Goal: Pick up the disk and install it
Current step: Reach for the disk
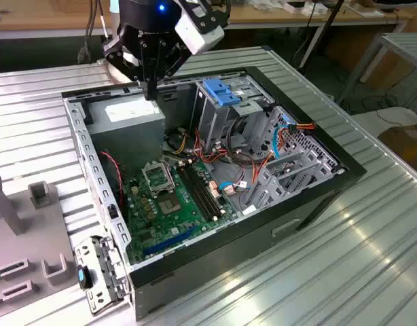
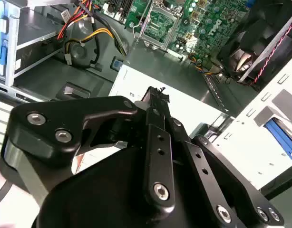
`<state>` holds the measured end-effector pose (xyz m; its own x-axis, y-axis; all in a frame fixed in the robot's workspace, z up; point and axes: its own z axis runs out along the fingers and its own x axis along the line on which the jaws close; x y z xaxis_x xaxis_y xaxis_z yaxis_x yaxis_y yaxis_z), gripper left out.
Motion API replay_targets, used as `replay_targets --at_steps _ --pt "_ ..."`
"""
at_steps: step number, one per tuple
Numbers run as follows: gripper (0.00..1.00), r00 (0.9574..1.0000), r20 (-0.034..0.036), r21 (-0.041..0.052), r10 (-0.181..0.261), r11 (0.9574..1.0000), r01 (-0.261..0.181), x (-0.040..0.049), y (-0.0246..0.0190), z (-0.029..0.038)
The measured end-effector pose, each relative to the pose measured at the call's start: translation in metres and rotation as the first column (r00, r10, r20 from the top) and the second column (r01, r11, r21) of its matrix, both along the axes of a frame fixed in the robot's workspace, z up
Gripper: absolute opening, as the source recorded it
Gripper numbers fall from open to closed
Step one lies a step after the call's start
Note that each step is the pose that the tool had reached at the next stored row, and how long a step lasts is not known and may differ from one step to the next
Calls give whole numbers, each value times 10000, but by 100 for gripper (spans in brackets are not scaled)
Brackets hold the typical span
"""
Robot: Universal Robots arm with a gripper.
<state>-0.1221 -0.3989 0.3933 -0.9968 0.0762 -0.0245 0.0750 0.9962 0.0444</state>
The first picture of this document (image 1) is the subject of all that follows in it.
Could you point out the grey parts rack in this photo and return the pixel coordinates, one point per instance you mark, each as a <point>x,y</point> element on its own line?
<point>28,234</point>

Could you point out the metal optical drive cage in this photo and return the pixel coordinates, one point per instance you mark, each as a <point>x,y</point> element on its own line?
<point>213,119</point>

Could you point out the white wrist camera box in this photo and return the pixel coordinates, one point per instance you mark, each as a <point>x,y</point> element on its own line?
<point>200,35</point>

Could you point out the blue and black clip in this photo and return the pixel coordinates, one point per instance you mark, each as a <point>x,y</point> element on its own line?
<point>82,276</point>

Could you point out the black open PC case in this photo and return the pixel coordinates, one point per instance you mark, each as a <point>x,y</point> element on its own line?
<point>249,244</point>

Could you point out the green motherboard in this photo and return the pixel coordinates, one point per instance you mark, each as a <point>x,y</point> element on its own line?
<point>181,224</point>

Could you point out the perforated metal disk bay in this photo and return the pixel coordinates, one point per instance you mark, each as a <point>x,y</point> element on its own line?
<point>296,169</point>

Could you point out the wooden desk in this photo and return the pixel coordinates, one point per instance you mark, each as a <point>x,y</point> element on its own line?
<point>42,18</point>

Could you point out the blue expansion slot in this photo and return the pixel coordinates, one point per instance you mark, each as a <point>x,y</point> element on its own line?
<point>169,241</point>

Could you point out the white boxes on desk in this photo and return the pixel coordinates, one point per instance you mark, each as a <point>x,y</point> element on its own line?
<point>305,8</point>

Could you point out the black chassis switch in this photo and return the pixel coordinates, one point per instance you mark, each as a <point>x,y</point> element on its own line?
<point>111,211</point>

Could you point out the brown cardboard box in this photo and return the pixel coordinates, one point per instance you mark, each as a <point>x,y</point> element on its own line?
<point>407,142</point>

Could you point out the blue plastic drive latch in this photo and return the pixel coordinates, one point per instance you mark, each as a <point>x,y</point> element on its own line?
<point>223,93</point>

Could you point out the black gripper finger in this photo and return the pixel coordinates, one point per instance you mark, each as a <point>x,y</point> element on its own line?
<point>167,57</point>
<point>145,68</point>

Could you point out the black RAM slot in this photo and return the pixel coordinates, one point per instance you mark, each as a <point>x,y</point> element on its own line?
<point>196,193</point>
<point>205,190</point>

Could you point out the metal slat side table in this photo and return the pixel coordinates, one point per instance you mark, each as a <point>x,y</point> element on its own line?
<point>402,44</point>

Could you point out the metal expansion bracket latch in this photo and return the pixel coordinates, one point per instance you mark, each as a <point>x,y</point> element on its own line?
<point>103,271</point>

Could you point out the grey power supply unit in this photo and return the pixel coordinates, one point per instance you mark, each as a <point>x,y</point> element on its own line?
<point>127,139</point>

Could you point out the cardboard boxes under table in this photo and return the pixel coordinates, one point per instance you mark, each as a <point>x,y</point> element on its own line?
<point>375,57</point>

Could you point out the CPU socket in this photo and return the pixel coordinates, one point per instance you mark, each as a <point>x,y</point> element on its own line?
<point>169,204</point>

